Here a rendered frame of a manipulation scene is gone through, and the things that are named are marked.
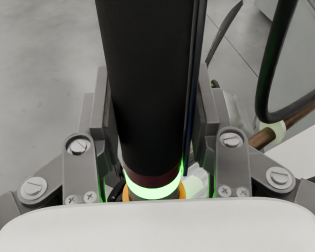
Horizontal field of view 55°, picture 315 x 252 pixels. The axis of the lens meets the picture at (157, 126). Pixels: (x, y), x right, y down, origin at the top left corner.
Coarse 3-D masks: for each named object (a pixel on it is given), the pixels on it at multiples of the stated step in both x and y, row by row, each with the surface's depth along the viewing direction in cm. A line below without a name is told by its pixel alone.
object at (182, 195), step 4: (180, 180) 21; (180, 184) 21; (124, 188) 21; (180, 188) 21; (124, 192) 21; (180, 192) 20; (184, 192) 21; (124, 196) 20; (180, 196) 20; (184, 196) 20; (124, 200) 20; (128, 200) 20
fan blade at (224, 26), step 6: (240, 0) 43; (234, 6) 44; (240, 6) 41; (228, 12) 48; (234, 12) 42; (228, 18) 44; (222, 24) 48; (228, 24) 42; (222, 30) 43; (216, 36) 47; (222, 36) 42; (216, 42) 43; (210, 48) 53; (216, 48) 43; (210, 54) 43; (210, 60) 44
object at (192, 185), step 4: (192, 176) 24; (196, 176) 25; (184, 180) 24; (188, 180) 24; (192, 180) 24; (196, 180) 24; (200, 180) 24; (184, 184) 24; (188, 184) 24; (192, 184) 24; (196, 184) 24; (200, 184) 24; (188, 188) 24; (192, 188) 24; (196, 188) 24; (200, 188) 24; (188, 192) 23; (192, 192) 23; (196, 192) 24; (188, 196) 23
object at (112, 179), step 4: (116, 164) 59; (120, 164) 56; (116, 168) 58; (120, 168) 56; (112, 172) 68; (116, 172) 62; (120, 172) 57; (104, 176) 77; (108, 176) 74; (112, 176) 70; (116, 176) 64; (120, 176) 57; (108, 180) 75; (112, 180) 71; (116, 180) 67; (108, 184) 76; (112, 184) 73
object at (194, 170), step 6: (192, 168) 25; (198, 168) 25; (180, 174) 25; (192, 174) 25; (198, 174) 25; (204, 174) 25; (204, 180) 24; (204, 186) 24; (198, 192) 24; (204, 192) 24; (186, 198) 23
